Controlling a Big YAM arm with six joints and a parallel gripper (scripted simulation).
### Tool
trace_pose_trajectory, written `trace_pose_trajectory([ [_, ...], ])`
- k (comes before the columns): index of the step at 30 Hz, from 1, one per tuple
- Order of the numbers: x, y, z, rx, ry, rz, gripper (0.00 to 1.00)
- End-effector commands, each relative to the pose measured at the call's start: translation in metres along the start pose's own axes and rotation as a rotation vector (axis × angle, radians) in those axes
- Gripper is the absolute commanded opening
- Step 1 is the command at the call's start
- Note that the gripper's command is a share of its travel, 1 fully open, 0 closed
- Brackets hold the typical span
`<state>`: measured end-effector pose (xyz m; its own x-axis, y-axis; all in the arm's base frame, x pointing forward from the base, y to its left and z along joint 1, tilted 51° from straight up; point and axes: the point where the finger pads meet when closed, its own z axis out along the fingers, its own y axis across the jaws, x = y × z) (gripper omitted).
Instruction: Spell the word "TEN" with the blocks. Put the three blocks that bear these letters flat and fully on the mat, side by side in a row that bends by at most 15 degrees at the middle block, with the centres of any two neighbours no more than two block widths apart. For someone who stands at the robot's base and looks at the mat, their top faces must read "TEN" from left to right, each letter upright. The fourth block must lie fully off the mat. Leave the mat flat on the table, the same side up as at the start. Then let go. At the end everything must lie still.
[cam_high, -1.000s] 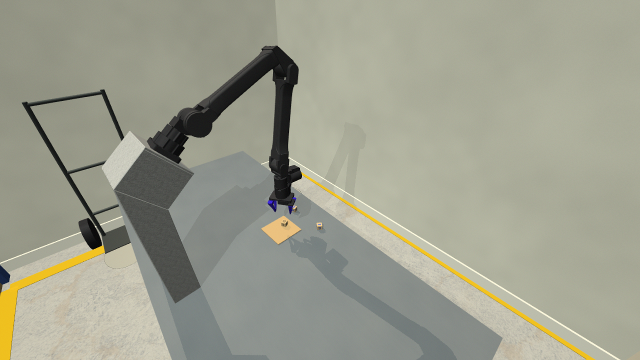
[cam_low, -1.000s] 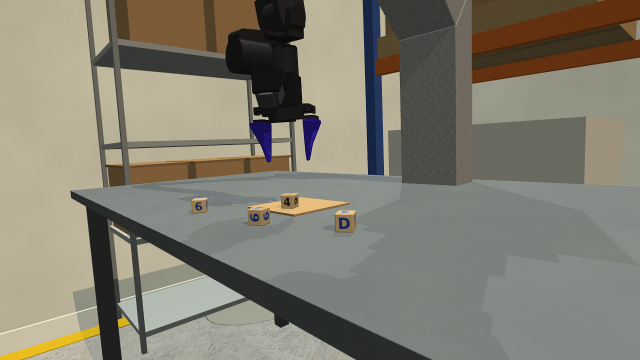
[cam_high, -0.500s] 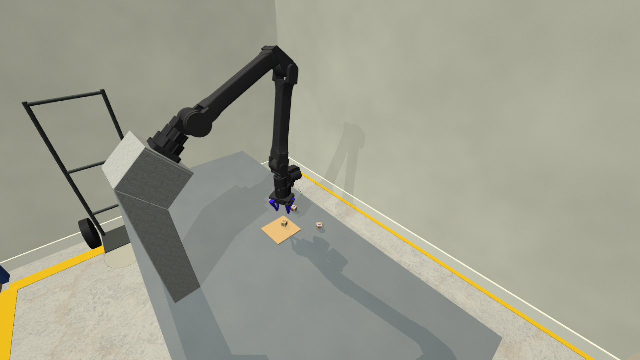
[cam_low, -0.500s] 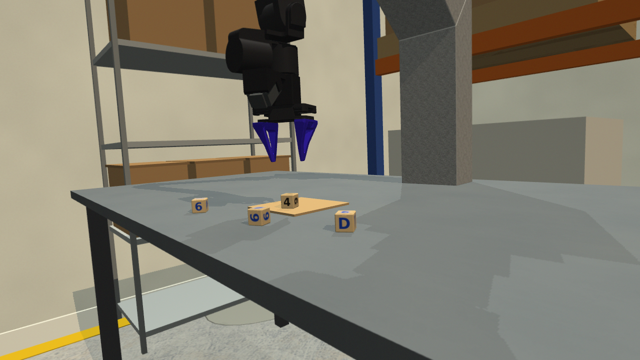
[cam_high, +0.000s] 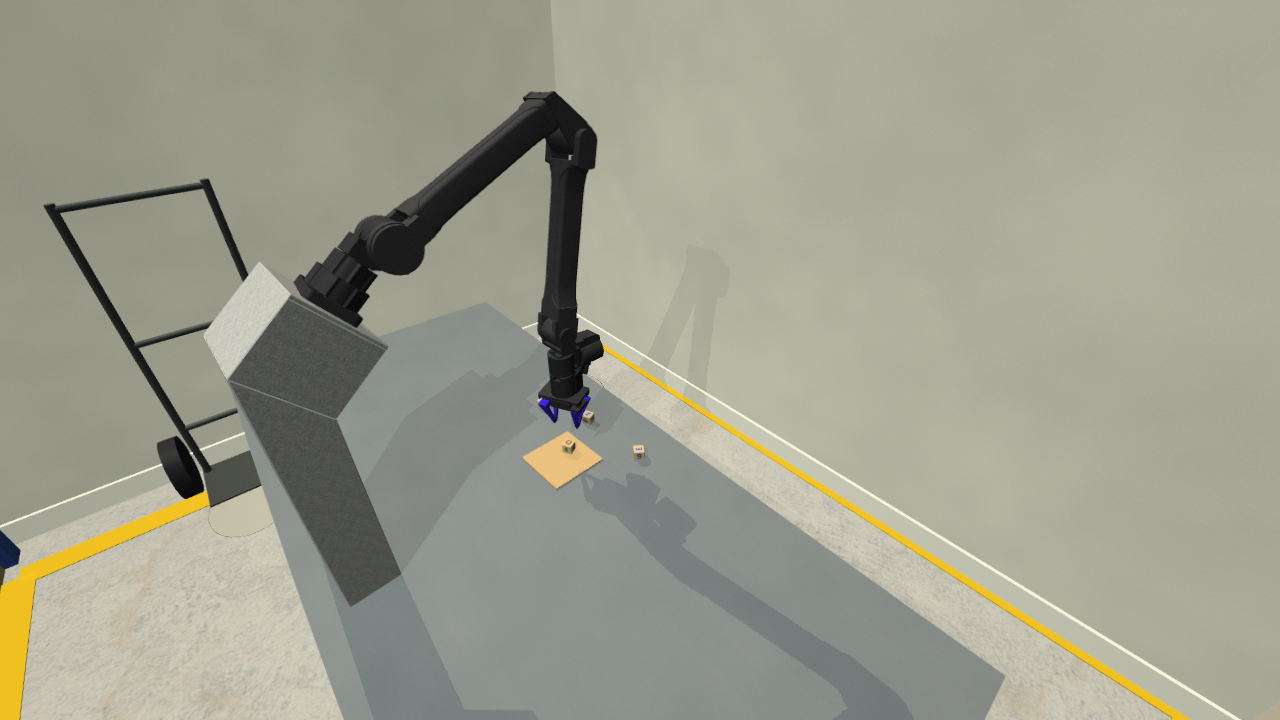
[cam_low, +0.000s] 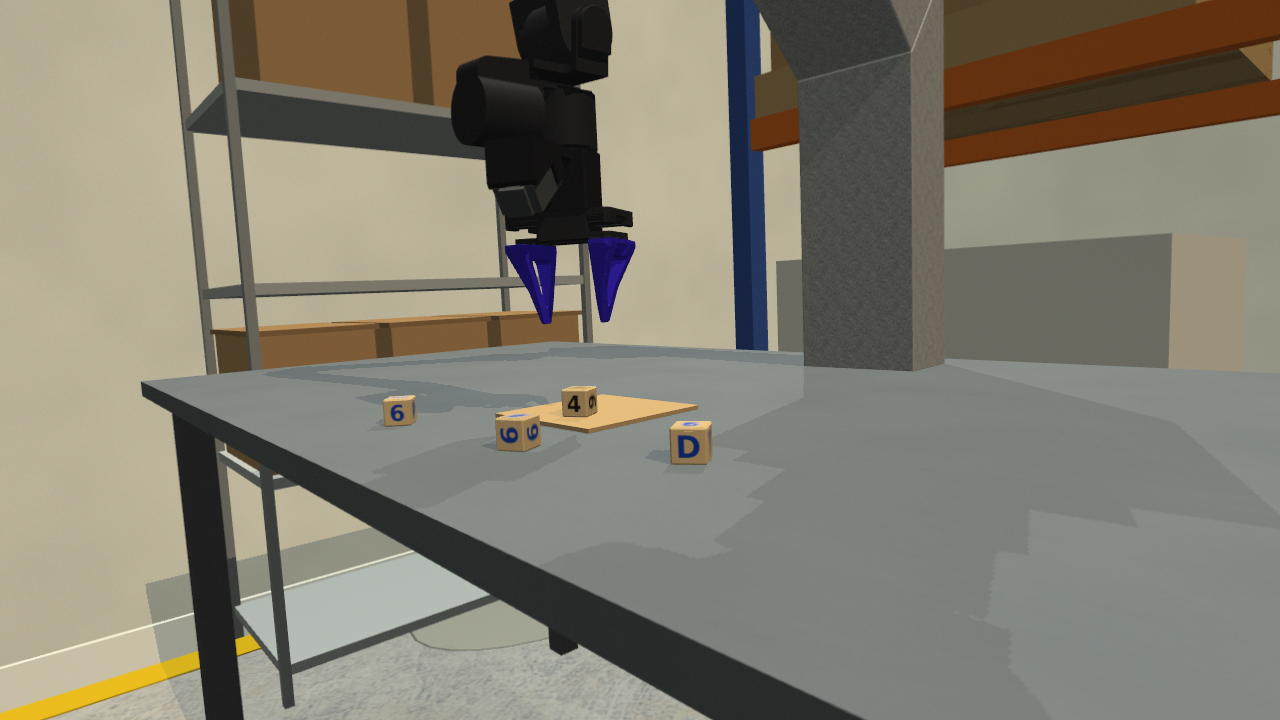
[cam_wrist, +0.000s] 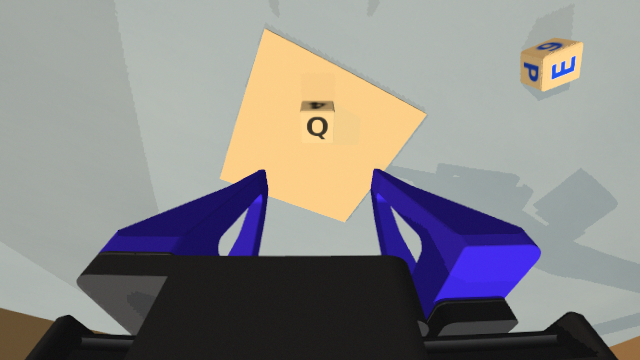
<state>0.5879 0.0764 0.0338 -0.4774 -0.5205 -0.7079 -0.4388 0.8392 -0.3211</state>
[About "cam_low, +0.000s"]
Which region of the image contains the beige letter block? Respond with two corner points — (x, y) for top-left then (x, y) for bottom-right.
(561, 386), (598, 416)
(669, 421), (713, 465)
(495, 413), (541, 452)
(383, 395), (417, 427)

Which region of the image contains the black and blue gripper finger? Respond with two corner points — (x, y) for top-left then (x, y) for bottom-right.
(506, 243), (557, 324)
(588, 238), (635, 323)

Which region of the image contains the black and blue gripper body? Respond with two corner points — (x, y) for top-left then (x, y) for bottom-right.
(506, 208), (634, 246)

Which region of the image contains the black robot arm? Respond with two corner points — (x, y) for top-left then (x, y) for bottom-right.
(451, 0), (613, 218)

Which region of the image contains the orange flat mat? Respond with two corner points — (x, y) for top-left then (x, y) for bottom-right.
(495, 395), (698, 434)

